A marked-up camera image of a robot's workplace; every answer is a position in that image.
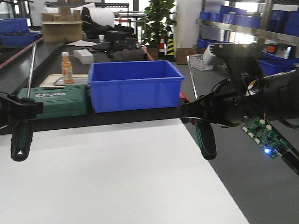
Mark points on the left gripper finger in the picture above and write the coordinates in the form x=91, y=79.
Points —
x=13, y=108

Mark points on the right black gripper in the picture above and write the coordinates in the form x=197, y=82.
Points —
x=226, y=105

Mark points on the green-handled screwdriver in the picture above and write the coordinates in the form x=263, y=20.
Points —
x=204, y=131
x=23, y=131

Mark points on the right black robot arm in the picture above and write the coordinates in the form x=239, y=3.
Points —
x=273, y=97

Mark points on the beige plastic tray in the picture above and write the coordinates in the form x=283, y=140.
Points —
x=55, y=81

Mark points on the white plastic basket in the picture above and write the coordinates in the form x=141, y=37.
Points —
x=196, y=61

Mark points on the green SATA tool case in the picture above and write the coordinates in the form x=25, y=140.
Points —
x=68, y=101

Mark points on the small brown cardboard box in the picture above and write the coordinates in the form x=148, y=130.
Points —
x=182, y=53

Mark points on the black yellow traffic cone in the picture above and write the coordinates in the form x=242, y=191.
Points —
x=169, y=55

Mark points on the orange juice bottle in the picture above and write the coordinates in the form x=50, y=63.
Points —
x=66, y=67

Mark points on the blue crate on left table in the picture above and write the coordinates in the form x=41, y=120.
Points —
x=19, y=39

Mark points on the red white traffic cone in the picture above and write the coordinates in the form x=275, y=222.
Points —
x=161, y=53

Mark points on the green circuit board right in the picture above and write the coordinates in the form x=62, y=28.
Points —
x=267, y=137

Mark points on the large blue plastic bin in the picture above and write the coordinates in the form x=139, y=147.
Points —
x=122, y=86

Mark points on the white foam block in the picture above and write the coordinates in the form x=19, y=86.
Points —
x=84, y=56

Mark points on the large cardboard box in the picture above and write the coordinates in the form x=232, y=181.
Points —
x=54, y=31

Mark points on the dark folded cloth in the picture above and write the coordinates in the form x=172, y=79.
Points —
x=127, y=55

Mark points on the potted green plant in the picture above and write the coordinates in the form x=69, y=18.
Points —
x=157, y=22

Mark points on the metal shelf rack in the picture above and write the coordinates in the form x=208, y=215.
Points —
x=283, y=27

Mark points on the white paper cup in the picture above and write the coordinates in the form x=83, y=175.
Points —
x=101, y=38

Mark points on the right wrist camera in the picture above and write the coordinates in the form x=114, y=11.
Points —
x=216, y=53

